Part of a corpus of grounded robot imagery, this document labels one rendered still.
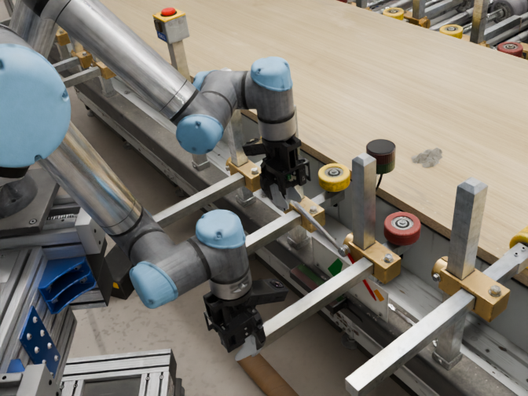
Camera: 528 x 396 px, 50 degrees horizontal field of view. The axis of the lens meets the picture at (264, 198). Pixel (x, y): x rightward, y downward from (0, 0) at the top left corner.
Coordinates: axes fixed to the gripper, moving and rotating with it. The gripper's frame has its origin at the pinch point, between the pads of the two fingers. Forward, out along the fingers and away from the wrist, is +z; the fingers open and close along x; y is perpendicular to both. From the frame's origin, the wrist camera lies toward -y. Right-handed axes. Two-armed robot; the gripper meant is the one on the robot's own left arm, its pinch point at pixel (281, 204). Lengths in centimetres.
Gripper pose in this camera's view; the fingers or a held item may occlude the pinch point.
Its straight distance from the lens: 129.2
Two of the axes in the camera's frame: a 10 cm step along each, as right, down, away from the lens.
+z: 1.2, 7.8, 6.1
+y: 5.9, 4.4, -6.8
